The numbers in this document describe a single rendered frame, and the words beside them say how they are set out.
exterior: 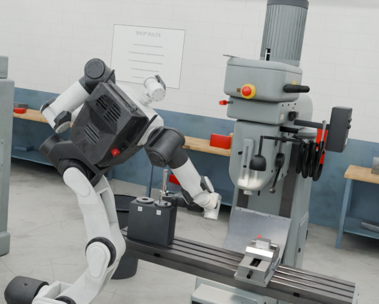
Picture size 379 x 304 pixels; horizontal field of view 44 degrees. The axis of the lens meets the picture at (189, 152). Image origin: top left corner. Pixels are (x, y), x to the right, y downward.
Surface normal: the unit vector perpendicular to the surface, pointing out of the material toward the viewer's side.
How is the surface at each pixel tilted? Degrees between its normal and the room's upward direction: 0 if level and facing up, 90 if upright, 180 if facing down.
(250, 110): 90
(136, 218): 90
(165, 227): 90
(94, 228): 90
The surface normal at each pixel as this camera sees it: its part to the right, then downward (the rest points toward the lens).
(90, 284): -0.33, 0.53
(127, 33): -0.40, 0.11
